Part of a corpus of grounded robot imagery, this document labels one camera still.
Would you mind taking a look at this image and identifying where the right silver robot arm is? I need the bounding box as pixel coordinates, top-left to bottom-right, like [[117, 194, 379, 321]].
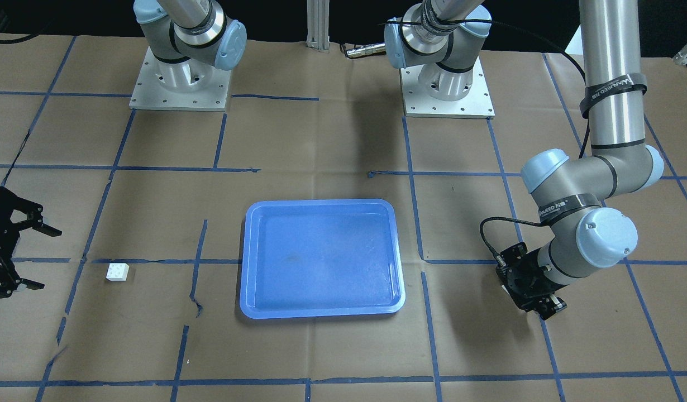
[[0, 1, 247, 299]]

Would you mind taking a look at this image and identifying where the white block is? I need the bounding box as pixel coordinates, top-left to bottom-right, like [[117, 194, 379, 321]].
[[106, 262, 130, 281]]

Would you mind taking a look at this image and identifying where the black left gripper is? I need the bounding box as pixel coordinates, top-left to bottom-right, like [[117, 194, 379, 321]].
[[495, 242, 567, 320]]

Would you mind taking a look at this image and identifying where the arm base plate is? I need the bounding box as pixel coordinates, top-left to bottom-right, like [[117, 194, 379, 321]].
[[400, 58, 496, 119], [129, 49, 232, 112]]

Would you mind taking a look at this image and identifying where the metal connector plug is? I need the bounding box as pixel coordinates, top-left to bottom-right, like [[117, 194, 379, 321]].
[[340, 43, 386, 60]]

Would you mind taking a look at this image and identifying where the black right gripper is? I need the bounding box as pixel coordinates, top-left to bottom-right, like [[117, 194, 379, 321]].
[[0, 186, 63, 299]]

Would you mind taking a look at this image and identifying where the aluminium frame post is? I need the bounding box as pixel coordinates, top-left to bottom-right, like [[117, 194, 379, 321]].
[[306, 0, 330, 53]]

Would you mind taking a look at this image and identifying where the blue plastic tray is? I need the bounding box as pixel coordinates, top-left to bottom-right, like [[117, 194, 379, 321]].
[[239, 199, 407, 319]]

